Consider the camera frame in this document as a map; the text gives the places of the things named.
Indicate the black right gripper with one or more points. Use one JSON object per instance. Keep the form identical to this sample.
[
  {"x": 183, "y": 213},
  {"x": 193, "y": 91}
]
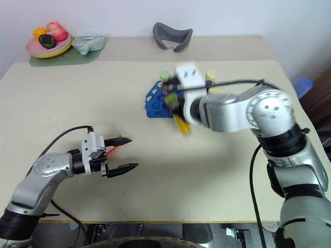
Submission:
[{"x": 181, "y": 102}]

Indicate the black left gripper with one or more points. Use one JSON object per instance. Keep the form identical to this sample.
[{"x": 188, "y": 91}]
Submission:
[{"x": 97, "y": 165}]

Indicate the yellow test tube green cap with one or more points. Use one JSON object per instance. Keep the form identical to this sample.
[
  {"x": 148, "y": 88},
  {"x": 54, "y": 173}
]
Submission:
[{"x": 184, "y": 127}]

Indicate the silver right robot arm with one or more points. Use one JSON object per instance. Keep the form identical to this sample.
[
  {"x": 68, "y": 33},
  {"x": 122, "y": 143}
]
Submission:
[{"x": 279, "y": 134}]

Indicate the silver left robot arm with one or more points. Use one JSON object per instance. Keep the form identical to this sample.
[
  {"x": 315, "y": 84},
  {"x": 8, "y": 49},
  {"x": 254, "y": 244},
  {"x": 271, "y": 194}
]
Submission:
[{"x": 38, "y": 178}]

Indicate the blue test tube rack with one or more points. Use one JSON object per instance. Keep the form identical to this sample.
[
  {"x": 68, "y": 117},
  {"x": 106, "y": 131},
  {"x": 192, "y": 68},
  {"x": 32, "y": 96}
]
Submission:
[{"x": 155, "y": 103}]

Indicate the orange test tube green cap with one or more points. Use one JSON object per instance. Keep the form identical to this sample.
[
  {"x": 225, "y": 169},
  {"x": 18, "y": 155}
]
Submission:
[{"x": 124, "y": 134}]

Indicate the red test tube green cap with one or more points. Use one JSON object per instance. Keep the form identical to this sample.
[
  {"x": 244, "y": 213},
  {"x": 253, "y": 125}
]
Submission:
[{"x": 165, "y": 75}]

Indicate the grey headset face pad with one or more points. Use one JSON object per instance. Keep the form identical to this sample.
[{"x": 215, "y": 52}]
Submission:
[{"x": 165, "y": 34}]

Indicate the green table mat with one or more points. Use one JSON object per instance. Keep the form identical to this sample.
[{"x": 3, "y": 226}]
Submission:
[{"x": 85, "y": 58}]

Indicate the clear plastic bag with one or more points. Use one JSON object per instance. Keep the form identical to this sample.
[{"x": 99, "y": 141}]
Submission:
[{"x": 89, "y": 42}]

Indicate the grey rounded object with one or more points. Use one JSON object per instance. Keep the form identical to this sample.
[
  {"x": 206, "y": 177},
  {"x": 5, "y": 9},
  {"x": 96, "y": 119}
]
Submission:
[{"x": 197, "y": 232}]

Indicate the yellow plate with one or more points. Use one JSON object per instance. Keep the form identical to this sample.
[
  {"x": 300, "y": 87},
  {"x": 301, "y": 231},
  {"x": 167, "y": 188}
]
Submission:
[{"x": 62, "y": 53}]

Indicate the stack of coloured plates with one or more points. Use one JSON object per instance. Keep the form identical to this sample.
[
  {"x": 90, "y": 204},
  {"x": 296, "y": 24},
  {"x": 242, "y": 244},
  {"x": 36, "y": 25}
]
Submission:
[{"x": 64, "y": 49}]

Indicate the blue plastic stool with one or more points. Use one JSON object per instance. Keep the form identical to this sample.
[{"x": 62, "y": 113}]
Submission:
[{"x": 303, "y": 87}]

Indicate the red toy fruit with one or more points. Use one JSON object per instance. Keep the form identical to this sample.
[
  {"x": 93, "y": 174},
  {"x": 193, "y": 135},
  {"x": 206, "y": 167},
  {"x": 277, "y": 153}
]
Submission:
[{"x": 57, "y": 31}]

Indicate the dark green toy vegetable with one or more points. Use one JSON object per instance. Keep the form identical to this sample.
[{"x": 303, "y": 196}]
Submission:
[{"x": 47, "y": 40}]

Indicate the pink plate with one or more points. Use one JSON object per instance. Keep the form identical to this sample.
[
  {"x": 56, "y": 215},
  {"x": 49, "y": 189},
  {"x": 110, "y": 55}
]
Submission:
[{"x": 35, "y": 47}]

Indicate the brown wooden cabinet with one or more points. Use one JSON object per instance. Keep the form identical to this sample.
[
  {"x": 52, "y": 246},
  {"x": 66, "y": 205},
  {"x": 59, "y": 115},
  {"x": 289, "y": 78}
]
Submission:
[{"x": 320, "y": 98}]

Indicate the orange toy bell pepper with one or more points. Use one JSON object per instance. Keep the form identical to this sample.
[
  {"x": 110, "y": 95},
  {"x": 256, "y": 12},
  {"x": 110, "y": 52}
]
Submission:
[{"x": 39, "y": 32}]

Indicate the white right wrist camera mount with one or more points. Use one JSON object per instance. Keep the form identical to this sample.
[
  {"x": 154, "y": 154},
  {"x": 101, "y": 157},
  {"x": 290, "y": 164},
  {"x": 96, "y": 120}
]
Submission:
[{"x": 190, "y": 80}]

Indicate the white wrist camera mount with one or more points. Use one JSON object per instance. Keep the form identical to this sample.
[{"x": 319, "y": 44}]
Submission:
[
  {"x": 90, "y": 144},
  {"x": 190, "y": 80}
]

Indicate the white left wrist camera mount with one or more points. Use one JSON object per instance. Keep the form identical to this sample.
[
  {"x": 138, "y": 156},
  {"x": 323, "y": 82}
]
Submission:
[{"x": 90, "y": 144}]

